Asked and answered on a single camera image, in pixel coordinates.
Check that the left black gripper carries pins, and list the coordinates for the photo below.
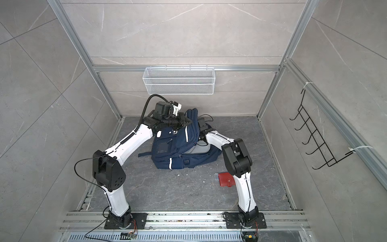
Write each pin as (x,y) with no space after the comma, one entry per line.
(182,118)

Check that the navy blue backpack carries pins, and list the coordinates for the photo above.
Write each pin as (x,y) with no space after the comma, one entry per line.
(182,150)

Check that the red leather wallet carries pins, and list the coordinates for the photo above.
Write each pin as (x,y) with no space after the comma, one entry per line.
(225,179)

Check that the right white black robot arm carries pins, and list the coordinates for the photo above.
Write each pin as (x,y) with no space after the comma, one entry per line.
(238,163)

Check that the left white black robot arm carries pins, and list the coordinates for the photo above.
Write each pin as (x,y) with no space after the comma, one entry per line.
(107,165)

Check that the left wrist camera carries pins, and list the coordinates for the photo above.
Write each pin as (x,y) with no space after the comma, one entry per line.
(174,108)

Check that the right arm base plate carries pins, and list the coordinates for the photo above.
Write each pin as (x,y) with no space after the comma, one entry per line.
(241,220)

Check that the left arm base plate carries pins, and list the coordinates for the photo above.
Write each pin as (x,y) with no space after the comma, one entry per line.
(127,221)

